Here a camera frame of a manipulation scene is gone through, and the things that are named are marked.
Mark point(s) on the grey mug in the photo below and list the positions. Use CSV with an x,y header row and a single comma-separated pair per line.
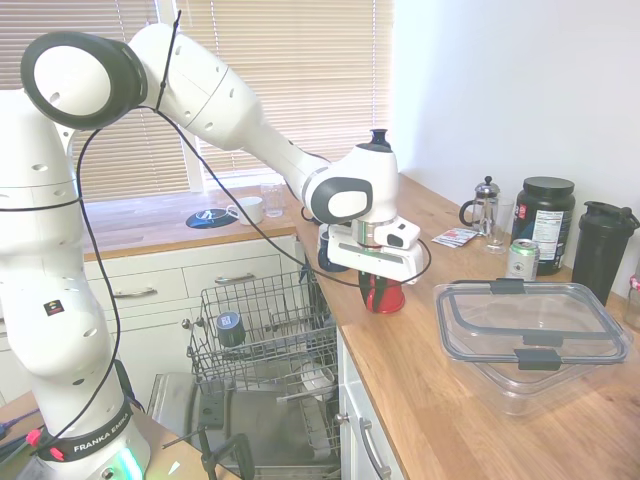
x,y
231,332

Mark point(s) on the clear lid dark rim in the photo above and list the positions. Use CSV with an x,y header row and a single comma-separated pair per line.
x,y
542,340

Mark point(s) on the black shaker bottle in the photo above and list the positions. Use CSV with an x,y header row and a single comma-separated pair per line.
x,y
600,260

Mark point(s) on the dark teal plate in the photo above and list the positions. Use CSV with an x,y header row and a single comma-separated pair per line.
x,y
210,218

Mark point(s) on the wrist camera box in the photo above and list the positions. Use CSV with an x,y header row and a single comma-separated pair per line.
x,y
400,235

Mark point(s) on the clear plastic cup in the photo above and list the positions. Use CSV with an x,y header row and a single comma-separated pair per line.
x,y
272,200

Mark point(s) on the dark cylindrical mug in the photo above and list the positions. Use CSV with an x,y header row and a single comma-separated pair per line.
x,y
325,250

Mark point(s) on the built-in dishwasher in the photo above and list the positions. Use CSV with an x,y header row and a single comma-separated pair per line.
x,y
175,400

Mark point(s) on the silver green drink can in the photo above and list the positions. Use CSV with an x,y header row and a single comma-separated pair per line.
x,y
522,262

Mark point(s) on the white bowl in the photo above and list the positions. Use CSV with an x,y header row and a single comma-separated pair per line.
x,y
317,385

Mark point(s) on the wide white mug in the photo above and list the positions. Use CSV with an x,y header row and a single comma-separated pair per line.
x,y
250,210

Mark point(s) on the metal cabinet knob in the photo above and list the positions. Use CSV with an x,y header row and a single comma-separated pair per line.
x,y
342,417
186,324

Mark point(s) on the beige window blind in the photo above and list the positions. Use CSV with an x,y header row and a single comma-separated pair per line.
x,y
300,75
125,165

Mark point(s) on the black painted vase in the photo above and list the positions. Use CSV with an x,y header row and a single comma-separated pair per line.
x,y
379,137

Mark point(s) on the glass French press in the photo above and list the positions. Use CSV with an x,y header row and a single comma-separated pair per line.
x,y
482,210

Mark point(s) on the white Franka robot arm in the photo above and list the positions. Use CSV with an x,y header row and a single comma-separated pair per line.
x,y
50,250

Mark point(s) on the white drawer front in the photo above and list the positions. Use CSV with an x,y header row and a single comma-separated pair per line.
x,y
170,297
270,272
360,400

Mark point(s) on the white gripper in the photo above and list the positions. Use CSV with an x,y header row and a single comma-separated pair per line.
x,y
370,262

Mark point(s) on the white cabinet door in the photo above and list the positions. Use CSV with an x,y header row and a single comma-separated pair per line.
x,y
345,442

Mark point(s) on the red mug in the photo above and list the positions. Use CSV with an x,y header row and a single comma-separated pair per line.
x,y
394,300

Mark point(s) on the navy mug white print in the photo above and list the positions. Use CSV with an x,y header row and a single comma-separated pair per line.
x,y
306,214

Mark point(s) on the black protein tub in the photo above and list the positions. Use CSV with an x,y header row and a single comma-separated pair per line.
x,y
545,225

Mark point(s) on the clear drinking glass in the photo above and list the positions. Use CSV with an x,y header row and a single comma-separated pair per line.
x,y
500,235

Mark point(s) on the red white sachet packets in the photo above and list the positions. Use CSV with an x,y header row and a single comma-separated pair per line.
x,y
455,237

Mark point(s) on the clear plastic storage container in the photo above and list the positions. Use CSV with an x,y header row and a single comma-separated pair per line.
x,y
550,390

